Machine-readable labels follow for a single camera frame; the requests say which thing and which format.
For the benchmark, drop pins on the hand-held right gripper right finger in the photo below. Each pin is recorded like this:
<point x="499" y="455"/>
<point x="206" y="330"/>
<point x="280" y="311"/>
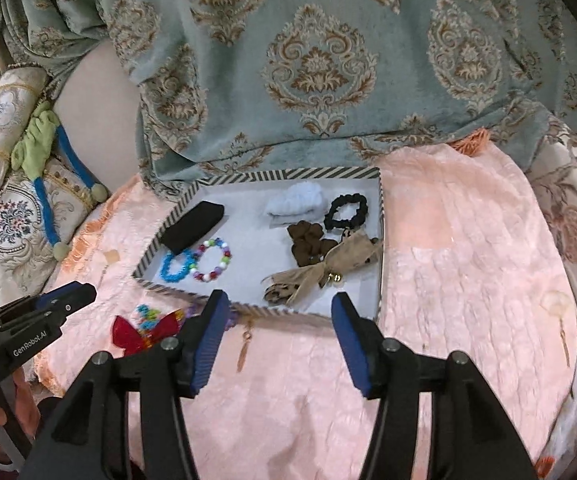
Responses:
<point x="351" y="345"/>

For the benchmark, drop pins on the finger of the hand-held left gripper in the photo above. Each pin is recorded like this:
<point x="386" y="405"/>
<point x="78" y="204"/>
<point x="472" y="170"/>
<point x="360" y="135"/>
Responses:
<point x="23" y="317"/>
<point x="76" y="297"/>

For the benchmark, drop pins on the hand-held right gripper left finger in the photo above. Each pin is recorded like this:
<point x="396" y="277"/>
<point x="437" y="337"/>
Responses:
<point x="213" y="340"/>

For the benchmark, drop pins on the gold tassel earring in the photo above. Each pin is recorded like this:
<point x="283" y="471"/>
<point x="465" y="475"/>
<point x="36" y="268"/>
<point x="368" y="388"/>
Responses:
<point x="243" y="357"/>

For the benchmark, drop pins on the striped cardboard box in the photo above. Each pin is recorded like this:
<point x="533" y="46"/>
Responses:
<point x="248" y="232"/>

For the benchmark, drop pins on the cream disc gold earring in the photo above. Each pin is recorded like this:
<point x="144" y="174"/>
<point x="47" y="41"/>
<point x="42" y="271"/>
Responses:
<point x="111" y="256"/>
<point x="553" y="302"/>

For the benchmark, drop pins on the red butterfly hair clip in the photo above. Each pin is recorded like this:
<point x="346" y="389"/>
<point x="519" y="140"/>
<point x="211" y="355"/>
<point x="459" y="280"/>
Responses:
<point x="128" y="335"/>

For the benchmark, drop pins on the beige leopard bow clip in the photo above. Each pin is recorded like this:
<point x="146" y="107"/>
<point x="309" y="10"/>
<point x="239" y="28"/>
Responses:
<point x="338" y="260"/>

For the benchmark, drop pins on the embroidered cream cushion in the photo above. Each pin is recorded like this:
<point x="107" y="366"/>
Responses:
<point x="13" y="230"/>

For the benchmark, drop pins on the brown flower scrunchie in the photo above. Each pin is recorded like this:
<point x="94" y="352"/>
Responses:
<point x="303" y="250"/>

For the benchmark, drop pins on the black rectangular case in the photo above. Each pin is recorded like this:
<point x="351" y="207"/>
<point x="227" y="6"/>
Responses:
<point x="191" y="227"/>

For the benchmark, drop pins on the pink textured cloth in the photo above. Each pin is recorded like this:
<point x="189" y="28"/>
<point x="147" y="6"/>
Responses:
<point x="468" y="260"/>

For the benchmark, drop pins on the black scrunchie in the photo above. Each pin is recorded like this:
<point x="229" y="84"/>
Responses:
<point x="348" y="199"/>

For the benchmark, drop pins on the white fluffy scrunchie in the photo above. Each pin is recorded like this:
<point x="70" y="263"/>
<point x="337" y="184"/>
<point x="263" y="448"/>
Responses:
<point x="296" y="200"/>

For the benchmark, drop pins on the embroidered bolster pillow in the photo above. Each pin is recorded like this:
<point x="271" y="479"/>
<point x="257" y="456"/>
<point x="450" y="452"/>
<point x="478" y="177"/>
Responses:
<point x="3" y="105"/>

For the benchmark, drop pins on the cream floral pillow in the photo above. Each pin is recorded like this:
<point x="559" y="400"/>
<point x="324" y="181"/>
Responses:
<point x="568" y="200"/>

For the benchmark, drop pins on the teal damask blanket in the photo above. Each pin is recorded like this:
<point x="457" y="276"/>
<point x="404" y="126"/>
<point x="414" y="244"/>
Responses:
<point x="268" y="10"/>

